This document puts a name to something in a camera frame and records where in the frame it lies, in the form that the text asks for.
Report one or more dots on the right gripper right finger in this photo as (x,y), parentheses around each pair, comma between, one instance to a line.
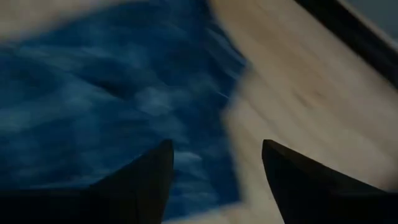
(304,189)

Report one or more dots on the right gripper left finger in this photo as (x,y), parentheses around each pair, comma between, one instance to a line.
(149,180)

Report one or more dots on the blue plaid shirt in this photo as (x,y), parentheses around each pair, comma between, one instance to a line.
(109,93)

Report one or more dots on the black aluminium table frame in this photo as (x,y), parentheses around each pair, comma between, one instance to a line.
(357,34)

